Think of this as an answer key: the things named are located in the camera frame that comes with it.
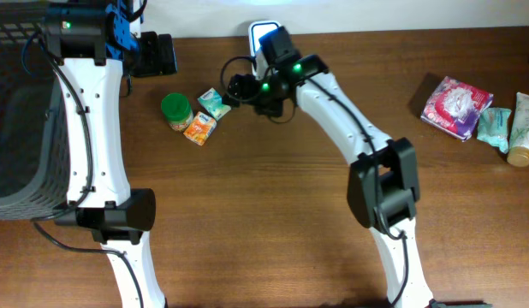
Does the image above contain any green lid jar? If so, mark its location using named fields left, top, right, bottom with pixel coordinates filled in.
left=161, top=93, right=193, bottom=132

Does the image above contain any teal Kleenex tissue pack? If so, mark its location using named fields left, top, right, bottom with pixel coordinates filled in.
left=198, top=88, right=231, bottom=121

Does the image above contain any orange Kleenex tissue pack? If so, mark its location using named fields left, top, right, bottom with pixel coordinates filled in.
left=183, top=112, right=217, bottom=145

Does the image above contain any red purple tissue pack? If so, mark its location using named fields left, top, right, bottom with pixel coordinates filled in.
left=420, top=76, right=494, bottom=141

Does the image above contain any mint green wipes pack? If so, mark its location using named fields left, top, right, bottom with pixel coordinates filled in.
left=477, top=107, right=512, bottom=154

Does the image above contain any white floral cream tube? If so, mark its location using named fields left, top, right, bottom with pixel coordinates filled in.
left=507, top=92, right=529, bottom=167

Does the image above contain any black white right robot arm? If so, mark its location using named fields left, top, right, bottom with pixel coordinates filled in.
left=221, top=22, right=436, bottom=307

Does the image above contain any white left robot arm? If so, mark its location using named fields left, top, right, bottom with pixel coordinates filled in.
left=39, top=1, right=176, bottom=307

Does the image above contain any white barcode scanner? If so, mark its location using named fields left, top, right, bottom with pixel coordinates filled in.
left=248, top=21, right=282, bottom=80

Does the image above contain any grey plastic basket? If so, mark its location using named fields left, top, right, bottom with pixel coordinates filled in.
left=0, top=1, right=69, bottom=220

